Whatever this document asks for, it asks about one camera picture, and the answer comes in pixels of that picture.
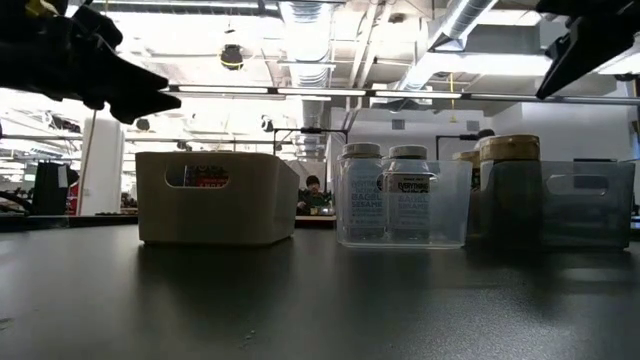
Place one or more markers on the dark smoky plastic bin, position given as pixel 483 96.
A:
pixel 585 220

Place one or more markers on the person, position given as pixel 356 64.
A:
pixel 313 192

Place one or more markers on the clear plastic bin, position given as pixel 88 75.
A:
pixel 450 220

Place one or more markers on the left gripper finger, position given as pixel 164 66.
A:
pixel 140 107
pixel 130 75

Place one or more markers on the smooth silver air duct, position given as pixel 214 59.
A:
pixel 462 22

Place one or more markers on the white pillar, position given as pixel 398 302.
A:
pixel 102 170

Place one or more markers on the black aluminium table frame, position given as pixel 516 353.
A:
pixel 75 222

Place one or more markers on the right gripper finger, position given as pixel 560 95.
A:
pixel 585 6
pixel 585 55

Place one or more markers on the yellow tag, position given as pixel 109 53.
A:
pixel 39 7

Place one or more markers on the red-lid spice tin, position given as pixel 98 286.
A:
pixel 215 177

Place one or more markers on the corrugated silver air duct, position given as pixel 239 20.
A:
pixel 307 40

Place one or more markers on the black ceiling lamp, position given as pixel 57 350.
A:
pixel 231 57

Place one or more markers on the long ceiling light bar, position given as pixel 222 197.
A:
pixel 325 91

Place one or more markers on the white-lid spice jar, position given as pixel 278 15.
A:
pixel 361 200
pixel 409 200

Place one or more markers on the white plastic bin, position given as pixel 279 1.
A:
pixel 220 215

